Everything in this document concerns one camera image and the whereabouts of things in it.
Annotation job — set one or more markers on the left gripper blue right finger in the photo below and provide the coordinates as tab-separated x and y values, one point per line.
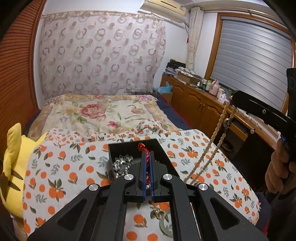
157	170

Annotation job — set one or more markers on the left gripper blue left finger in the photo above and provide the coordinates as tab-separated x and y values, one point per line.
136	187

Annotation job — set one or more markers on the black jewelry box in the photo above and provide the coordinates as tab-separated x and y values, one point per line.
131	149

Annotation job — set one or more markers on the person's right hand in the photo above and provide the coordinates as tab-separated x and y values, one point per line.
280	174

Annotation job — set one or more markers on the green jade bangle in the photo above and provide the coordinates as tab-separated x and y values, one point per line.
165	224

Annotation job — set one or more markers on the grey window blind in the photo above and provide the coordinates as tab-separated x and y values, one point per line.
253	57

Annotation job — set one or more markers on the wooden sideboard cabinet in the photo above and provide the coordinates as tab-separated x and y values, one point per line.
201	111

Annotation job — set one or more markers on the pink kettle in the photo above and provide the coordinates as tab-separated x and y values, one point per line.
214	87

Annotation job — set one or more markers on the orange print tablecloth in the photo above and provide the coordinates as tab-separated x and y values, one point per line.
66	162

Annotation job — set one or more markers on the blue tissue paper bag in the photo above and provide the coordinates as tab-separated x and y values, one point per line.
164	89

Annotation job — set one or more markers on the floral bed quilt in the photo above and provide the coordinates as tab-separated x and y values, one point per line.
90	114

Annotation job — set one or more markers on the yellow plush toy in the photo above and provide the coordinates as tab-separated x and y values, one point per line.
16	157

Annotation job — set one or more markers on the cream side curtain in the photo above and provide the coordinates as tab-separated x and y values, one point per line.
195	25

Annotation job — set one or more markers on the patterned lace curtain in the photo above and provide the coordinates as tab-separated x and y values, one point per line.
99	52

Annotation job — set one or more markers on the white air conditioner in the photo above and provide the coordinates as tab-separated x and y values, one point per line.
168	9

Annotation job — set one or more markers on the wooden louvred wardrobe door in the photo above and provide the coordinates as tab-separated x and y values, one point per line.
18	95

